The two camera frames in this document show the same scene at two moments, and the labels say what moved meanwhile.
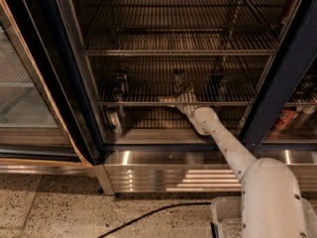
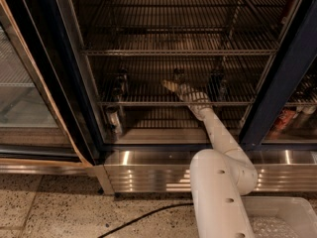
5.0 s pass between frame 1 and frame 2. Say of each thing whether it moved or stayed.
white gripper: moved
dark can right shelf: stayed
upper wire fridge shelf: stayed
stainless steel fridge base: stayed
